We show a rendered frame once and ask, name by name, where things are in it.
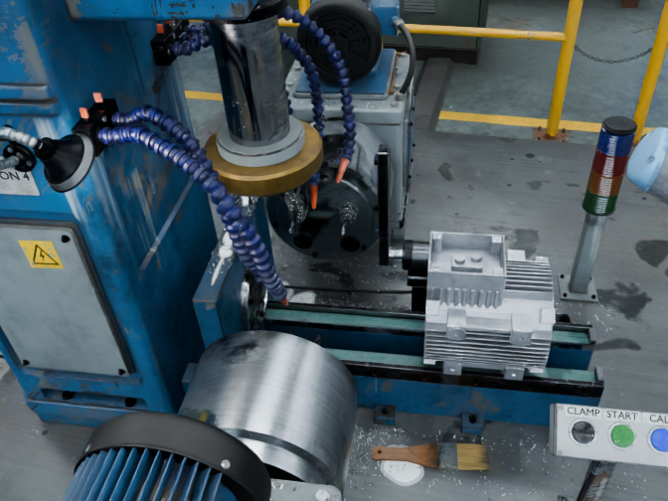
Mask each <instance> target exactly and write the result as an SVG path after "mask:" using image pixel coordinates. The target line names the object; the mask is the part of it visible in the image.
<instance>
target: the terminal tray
mask: <svg viewBox="0 0 668 501"><path fill-rule="evenodd" d="M435 235H440V237H439V238H436V237H435ZM495 238H499V241H495V240H494V239H495ZM435 264H436V265H438V268H433V266H434V265H435ZM497 268H500V269H501V272H497V271H496V269H497ZM506 277H507V274H506V259H505V244H504V236H500V235H481V234H463V233H445V232H430V240H429V255H428V270H427V288H426V289H427V296H426V300H439V301H440V305H441V304H442V302H444V303H445V304H446V305H447V306H449V305H450V303H453V305H454V306H457V305H458V304H461V306H462V307H465V305H466V304H469V306H470V307H473V306H474V305H477V307H478V308H481V306H482V305H485V308H487V309H488V308H489V307H490V306H493V308H494V309H497V308H498V306H501V305H502V299H503V294H504V289H505V283H506Z"/></svg>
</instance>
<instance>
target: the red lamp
mask: <svg viewBox="0 0 668 501"><path fill-rule="evenodd" d="M629 155H630V153H629V154H627V155H624V156H618V157H616V156H609V155H606V154H603V153H602V152H600V151H599V150H598V149H597V147H596V149H595V153H594V157H593V162H592V165H591V167H592V169H593V171H594V172H596V173H597V174H599V175H602V176H606V177H617V176H620V175H622V174H623V173H624V172H625V169H626V165H627V162H628V158H629Z"/></svg>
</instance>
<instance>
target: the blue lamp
mask: <svg viewBox="0 0 668 501"><path fill-rule="evenodd" d="M635 133H636V131H634V132H632V133H630V134H625V135H619V134H614V133H611V132H608V131H607V130H605V129H604V128H603V126H602V125H601V129H600V133H599V138H598V141H597V146H596V147H597V149H598V150H599V151H600V152H602V153H603V154H606V155H609V156H616V157H618V156H624V155H627V154H629V153H630V151H631V147H632V144H633V141H634V137H635Z"/></svg>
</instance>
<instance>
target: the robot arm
mask: <svg viewBox="0 0 668 501"><path fill-rule="evenodd" d="M627 177H628V179H629V180H630V181H631V182H632V183H633V184H635V185H636V186H638V187H639V188H641V190H642V191H643V192H647V193H649V194H650V195H652V196H654V197H655V198H657V199H658V200H660V201H662V202H663V203H665V204H667V205H668V128H665V127H664V128H663V127H658V128H655V129H654V130H652V131H650V132H649V133H648V134H647V135H645V136H644V138H643V139H642V140H641V141H640V142H639V144H638V145H637V146H636V148H635V149H634V151H633V153H632V155H631V157H630V159H629V162H628V165H627Z"/></svg>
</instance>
